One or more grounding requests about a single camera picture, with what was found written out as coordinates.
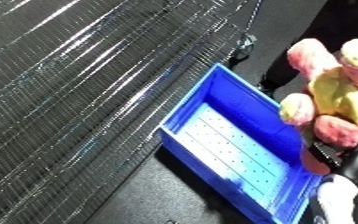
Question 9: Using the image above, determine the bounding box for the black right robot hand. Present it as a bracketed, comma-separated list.
[301, 131, 358, 185]

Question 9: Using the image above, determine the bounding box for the pink yellow soft toy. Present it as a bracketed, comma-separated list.
[276, 36, 358, 176]

